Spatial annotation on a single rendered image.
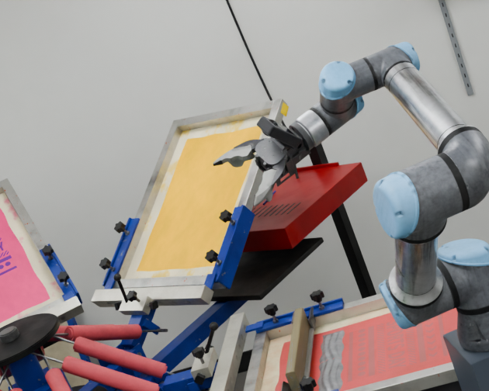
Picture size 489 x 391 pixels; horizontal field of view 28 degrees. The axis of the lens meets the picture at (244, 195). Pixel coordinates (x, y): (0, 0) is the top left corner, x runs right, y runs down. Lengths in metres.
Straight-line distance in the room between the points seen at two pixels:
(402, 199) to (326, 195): 2.17
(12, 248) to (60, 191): 1.06
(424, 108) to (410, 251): 0.29
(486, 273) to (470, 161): 0.44
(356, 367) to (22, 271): 1.63
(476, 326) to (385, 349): 0.72
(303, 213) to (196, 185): 0.43
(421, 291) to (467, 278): 0.13
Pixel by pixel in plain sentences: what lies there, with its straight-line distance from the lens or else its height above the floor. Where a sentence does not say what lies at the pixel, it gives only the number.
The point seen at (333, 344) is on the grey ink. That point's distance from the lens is 3.04.
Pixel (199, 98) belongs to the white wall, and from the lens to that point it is 4.79.
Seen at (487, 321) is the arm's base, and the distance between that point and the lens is 2.23.
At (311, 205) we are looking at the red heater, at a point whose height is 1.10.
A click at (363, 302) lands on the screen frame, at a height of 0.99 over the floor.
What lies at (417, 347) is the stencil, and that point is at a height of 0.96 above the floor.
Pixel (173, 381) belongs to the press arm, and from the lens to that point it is 3.04.
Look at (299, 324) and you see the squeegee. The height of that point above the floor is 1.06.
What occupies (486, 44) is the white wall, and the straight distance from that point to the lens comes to 4.71.
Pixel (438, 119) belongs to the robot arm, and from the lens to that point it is 1.93.
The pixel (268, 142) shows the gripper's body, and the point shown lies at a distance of 2.14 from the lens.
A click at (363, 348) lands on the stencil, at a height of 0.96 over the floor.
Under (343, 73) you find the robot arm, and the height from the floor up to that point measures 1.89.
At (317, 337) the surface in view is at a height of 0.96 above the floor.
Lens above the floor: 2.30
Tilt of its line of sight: 16 degrees down
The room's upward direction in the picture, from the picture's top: 22 degrees counter-clockwise
